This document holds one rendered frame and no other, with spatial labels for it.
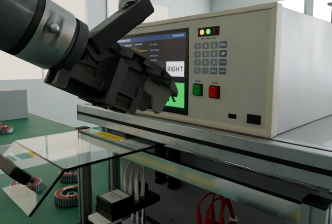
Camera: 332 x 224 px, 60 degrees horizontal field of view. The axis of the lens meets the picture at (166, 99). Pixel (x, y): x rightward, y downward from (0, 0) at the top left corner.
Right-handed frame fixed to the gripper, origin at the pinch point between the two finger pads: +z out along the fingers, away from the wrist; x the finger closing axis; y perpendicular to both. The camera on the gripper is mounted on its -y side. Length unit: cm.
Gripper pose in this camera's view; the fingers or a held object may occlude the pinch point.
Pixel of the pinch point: (172, 88)
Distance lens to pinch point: 48.9
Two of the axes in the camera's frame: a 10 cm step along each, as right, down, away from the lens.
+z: 6.5, 3.4, 6.8
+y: -3.0, 9.4, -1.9
